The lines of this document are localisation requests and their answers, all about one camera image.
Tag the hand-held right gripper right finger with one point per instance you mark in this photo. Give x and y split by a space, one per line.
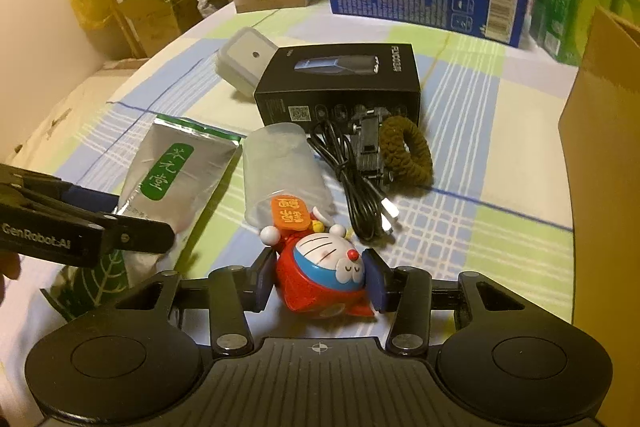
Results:
375 282

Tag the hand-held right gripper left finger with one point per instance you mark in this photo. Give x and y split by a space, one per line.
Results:
261 282

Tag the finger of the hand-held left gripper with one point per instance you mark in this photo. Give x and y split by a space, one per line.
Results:
92 201
142 236

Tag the red cat toy figurine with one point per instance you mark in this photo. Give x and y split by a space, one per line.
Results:
320 268

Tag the silver tea packet green label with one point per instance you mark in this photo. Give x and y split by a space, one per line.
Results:
165 167

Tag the black toy car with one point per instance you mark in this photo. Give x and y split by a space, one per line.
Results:
368 142

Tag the cardboard box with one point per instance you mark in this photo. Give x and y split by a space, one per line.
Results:
610 132

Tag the person's left hand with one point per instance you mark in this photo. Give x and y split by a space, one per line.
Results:
10 266

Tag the green leaf print packet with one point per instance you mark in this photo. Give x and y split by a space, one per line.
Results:
95 288

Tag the translucent plastic cup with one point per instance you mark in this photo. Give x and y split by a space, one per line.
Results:
285 167

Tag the large brown carton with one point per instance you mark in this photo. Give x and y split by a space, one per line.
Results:
137 22

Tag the checked cloth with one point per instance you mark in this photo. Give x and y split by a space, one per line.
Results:
475 107

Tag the white plug-in night light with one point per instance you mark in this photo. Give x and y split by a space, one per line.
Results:
242 57

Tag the black product box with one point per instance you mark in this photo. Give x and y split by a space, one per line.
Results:
340 77

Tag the clear plastic bag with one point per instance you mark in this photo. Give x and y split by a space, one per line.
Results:
212 4

